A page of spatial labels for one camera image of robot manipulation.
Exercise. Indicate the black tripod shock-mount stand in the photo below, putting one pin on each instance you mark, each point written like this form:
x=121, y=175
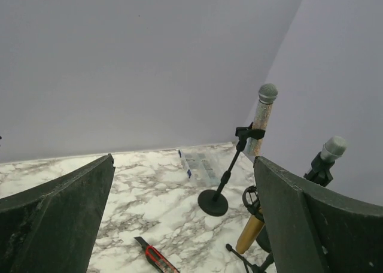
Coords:
x=252, y=204

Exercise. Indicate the clear plastic organizer box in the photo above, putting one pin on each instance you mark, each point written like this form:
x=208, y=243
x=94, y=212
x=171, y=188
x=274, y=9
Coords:
x=201, y=167

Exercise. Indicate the red black utility knife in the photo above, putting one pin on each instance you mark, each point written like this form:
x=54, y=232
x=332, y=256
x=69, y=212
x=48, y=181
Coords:
x=155, y=258

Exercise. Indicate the gold microphone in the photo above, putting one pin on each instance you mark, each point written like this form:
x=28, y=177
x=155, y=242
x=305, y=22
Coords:
x=250, y=232

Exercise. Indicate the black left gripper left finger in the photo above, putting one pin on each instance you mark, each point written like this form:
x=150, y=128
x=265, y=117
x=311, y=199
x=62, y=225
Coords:
x=53, y=227

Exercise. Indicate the black round-base clip stand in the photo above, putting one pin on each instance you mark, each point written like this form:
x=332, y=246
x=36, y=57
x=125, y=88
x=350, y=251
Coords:
x=213, y=202

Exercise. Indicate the grey microphone silver head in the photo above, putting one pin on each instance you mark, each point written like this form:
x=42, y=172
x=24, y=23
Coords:
x=333, y=149

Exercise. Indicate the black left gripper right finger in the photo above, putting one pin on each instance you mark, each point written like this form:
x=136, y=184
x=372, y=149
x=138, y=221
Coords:
x=314, y=229

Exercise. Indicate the glitter microphone silver head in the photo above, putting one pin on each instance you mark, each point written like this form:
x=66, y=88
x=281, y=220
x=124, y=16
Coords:
x=267, y=95

